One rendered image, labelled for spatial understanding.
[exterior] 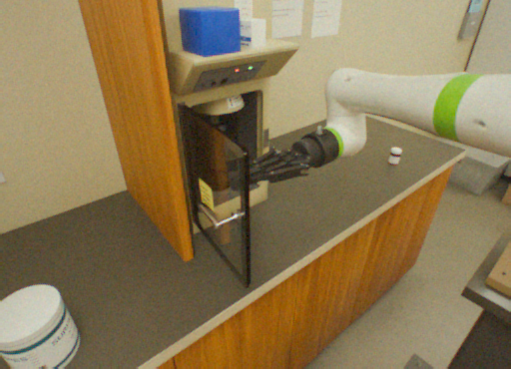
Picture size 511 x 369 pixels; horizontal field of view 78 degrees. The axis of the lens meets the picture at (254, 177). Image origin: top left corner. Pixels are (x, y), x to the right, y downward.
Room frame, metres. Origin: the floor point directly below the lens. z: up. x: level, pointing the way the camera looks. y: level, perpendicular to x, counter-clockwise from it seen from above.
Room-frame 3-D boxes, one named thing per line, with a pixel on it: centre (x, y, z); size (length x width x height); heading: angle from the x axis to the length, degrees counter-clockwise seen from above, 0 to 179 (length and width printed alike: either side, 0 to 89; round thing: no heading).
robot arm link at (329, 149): (0.73, -0.16, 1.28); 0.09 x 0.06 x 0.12; 39
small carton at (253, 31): (0.86, 0.01, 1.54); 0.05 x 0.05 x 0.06; 46
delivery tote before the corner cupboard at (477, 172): (2.62, -2.01, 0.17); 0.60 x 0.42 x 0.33; 36
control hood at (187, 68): (0.83, 0.04, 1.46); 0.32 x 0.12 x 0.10; 128
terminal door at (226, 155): (0.64, 0.10, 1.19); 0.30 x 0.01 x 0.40; 33
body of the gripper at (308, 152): (0.69, -0.11, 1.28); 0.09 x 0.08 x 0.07; 129
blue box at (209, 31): (0.78, 0.10, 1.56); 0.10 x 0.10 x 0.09; 38
